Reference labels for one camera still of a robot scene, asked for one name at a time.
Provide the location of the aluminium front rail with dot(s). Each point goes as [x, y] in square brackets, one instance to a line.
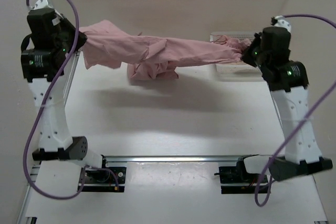
[172, 159]

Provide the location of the white plastic basket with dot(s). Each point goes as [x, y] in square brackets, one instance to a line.
[235, 70]

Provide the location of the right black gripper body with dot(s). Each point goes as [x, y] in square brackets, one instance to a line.
[259, 56]

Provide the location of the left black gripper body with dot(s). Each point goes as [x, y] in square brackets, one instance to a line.
[66, 39]

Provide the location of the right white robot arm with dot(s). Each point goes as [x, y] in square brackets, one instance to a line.
[288, 85]

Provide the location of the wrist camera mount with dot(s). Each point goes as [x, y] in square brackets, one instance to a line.
[280, 21]
[42, 4]

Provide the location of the pink trousers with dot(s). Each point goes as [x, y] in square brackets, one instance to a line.
[147, 57]

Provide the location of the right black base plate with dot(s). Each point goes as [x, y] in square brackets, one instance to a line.
[235, 179]

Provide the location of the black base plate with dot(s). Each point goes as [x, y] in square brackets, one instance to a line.
[235, 179]
[109, 180]

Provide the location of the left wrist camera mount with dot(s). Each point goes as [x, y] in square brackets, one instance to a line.
[42, 4]

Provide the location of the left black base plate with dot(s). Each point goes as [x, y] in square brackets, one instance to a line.
[109, 180]

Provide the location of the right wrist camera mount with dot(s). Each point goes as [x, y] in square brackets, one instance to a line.
[280, 21]

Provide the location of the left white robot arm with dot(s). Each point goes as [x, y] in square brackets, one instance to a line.
[49, 57]

